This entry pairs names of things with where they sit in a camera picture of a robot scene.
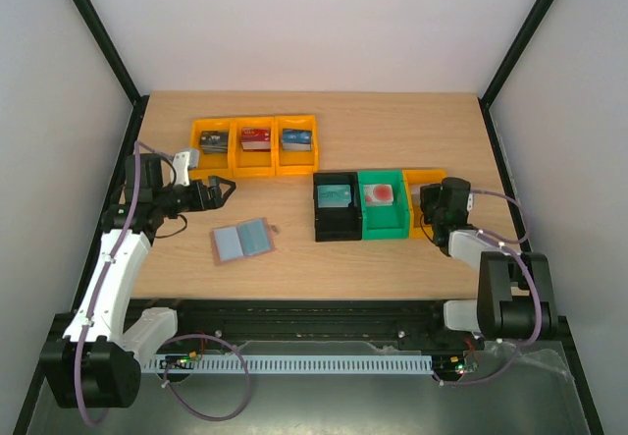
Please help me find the pink card holder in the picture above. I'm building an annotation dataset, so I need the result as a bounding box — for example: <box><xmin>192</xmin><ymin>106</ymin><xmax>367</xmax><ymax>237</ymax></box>
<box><xmin>209</xmin><ymin>218</ymin><xmax>279</xmax><ymax>265</ymax></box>

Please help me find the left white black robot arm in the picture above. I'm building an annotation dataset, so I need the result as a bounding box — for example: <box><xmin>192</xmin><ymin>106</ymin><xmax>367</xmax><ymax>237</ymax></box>
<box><xmin>39</xmin><ymin>148</ymin><xmax>236</xmax><ymax>409</ymax></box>

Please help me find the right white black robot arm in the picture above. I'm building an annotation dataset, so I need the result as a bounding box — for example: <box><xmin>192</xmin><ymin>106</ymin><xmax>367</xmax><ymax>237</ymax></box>
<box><xmin>418</xmin><ymin>177</ymin><xmax>558</xmax><ymax>349</ymax></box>

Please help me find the black card stack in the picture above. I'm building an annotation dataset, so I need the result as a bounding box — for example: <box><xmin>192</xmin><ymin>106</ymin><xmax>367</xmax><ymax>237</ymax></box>
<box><xmin>199</xmin><ymin>131</ymin><xmax>230</xmax><ymax>155</ymax></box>

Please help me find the red white card stack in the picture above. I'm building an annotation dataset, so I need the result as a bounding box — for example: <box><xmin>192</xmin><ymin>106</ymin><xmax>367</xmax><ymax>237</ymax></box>
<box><xmin>363</xmin><ymin>184</ymin><xmax>394</xmax><ymax>207</ymax></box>

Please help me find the blue card stack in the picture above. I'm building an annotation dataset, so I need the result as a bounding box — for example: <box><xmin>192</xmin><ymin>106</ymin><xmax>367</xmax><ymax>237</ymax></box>
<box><xmin>280</xmin><ymin>129</ymin><xmax>312</xmax><ymax>151</ymax></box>

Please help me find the teal card stack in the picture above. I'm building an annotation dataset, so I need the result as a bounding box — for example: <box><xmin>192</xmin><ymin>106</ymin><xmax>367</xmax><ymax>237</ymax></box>
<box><xmin>317</xmin><ymin>184</ymin><xmax>353</xmax><ymax>209</ymax></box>

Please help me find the yellow bin far right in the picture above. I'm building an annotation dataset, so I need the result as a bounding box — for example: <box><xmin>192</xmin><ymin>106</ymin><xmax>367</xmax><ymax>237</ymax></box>
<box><xmin>402</xmin><ymin>169</ymin><xmax>446</xmax><ymax>239</ymax></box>

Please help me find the yellow bin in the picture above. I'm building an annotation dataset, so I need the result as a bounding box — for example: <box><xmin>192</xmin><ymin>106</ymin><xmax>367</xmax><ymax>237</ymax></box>
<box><xmin>190</xmin><ymin>118</ymin><xmax>235</xmax><ymax>180</ymax></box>
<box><xmin>233</xmin><ymin>116</ymin><xmax>277</xmax><ymax>178</ymax></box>
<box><xmin>275</xmin><ymin>115</ymin><xmax>319</xmax><ymax>176</ymax></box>
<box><xmin>402</xmin><ymin>169</ymin><xmax>446</xmax><ymax>239</ymax></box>

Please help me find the yellow bin left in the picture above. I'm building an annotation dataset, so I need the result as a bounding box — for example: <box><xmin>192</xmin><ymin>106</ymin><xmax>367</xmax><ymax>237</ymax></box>
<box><xmin>190</xmin><ymin>118</ymin><xmax>235</xmax><ymax>180</ymax></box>

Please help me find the green bin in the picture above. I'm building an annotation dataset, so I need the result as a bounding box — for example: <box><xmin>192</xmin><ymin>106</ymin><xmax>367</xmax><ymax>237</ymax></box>
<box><xmin>357</xmin><ymin>170</ymin><xmax>410</xmax><ymax>241</ymax></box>

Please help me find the yellow bin middle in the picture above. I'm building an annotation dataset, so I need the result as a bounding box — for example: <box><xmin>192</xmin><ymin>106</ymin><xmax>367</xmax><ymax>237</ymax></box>
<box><xmin>233</xmin><ymin>116</ymin><xmax>277</xmax><ymax>178</ymax></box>

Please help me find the black bin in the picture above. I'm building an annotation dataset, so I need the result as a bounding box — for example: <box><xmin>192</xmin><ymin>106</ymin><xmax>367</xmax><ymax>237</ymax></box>
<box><xmin>313</xmin><ymin>171</ymin><xmax>363</xmax><ymax>243</ymax></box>

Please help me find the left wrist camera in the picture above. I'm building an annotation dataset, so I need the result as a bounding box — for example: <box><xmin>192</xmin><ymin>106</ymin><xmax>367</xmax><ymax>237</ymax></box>
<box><xmin>171</xmin><ymin>147</ymin><xmax>200</xmax><ymax>187</ymax></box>

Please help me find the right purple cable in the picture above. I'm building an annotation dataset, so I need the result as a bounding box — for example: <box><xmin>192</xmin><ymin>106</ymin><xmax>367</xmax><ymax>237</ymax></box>
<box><xmin>431</xmin><ymin>189</ymin><xmax>544</xmax><ymax>388</ymax></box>

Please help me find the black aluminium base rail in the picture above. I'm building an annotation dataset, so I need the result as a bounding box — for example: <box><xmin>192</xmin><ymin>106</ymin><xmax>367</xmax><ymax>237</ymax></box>
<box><xmin>123</xmin><ymin>299</ymin><xmax>483</xmax><ymax>353</ymax></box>

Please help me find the white slotted cable duct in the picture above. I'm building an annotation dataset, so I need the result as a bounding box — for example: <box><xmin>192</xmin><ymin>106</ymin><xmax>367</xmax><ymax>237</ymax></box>
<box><xmin>142</xmin><ymin>353</ymin><xmax>433</xmax><ymax>375</ymax></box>

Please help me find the left black frame post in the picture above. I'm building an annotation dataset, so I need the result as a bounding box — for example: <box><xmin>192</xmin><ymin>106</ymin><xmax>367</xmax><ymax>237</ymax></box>
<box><xmin>51</xmin><ymin>0</ymin><xmax>148</xmax><ymax>107</ymax></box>

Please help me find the black frame post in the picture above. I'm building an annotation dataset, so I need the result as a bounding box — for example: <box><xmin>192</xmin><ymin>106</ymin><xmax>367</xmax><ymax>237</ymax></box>
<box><xmin>51</xmin><ymin>0</ymin><xmax>148</xmax><ymax>107</ymax></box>
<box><xmin>479</xmin><ymin>0</ymin><xmax>578</xmax><ymax>107</ymax></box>

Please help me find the right black frame post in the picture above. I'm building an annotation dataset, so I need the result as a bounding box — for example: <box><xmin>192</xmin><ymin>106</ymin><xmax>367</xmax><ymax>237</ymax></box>
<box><xmin>479</xmin><ymin>0</ymin><xmax>578</xmax><ymax>107</ymax></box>

